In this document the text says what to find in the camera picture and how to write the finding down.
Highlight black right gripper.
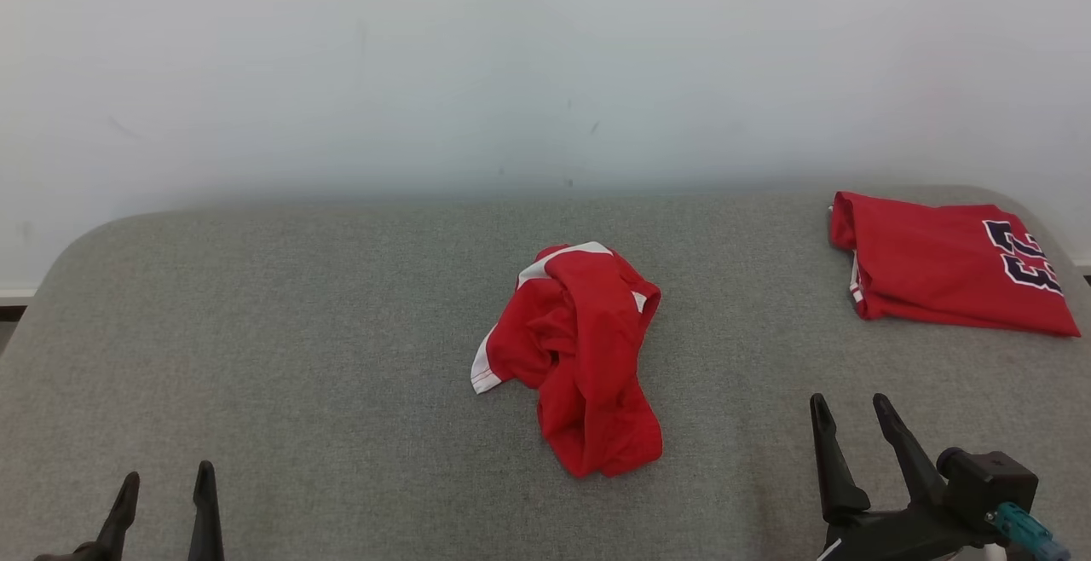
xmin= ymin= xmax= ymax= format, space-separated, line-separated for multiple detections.
xmin=810 ymin=393 xmax=998 ymax=561

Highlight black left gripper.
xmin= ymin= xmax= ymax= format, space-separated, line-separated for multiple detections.
xmin=34 ymin=460 xmax=225 ymax=561

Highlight red shorts with white stripe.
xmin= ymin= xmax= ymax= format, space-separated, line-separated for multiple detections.
xmin=470 ymin=241 xmax=664 ymax=478

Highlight teal cable connector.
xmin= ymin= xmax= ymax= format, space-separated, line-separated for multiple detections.
xmin=989 ymin=501 xmax=1071 ymax=561

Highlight white wall baseboard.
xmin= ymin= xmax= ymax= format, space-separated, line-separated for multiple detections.
xmin=0 ymin=288 xmax=39 ymax=321

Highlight red basketball jersey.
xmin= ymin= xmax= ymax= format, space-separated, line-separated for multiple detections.
xmin=828 ymin=191 xmax=1082 ymax=338

